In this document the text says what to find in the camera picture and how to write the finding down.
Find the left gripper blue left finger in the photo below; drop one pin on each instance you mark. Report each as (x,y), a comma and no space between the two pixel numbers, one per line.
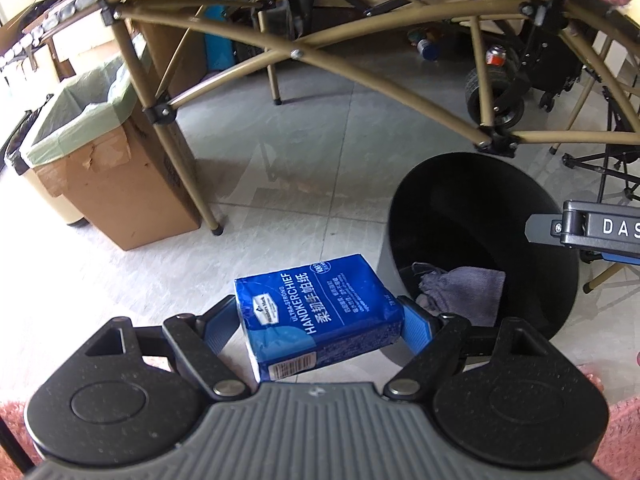
(218,324)

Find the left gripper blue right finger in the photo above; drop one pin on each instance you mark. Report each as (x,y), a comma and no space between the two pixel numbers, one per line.
(420,327)

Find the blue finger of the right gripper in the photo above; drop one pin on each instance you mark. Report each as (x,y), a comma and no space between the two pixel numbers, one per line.
(617,258)

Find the purple drawstring fabric pouch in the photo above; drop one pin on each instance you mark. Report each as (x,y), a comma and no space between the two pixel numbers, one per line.
(471,292)

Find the blue handkerchief tissue pack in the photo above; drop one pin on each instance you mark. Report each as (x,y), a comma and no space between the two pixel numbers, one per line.
(312,316)

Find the black round trash bin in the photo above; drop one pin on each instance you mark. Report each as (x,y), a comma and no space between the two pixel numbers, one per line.
(469,209)

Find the black folding chair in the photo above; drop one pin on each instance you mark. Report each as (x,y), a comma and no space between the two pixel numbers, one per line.
(613,162)

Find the black wagon cart wheel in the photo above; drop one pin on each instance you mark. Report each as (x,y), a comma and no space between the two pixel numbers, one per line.
(507,93)

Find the cardboard box with green liner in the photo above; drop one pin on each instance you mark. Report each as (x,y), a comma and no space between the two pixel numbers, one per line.
(93,145)

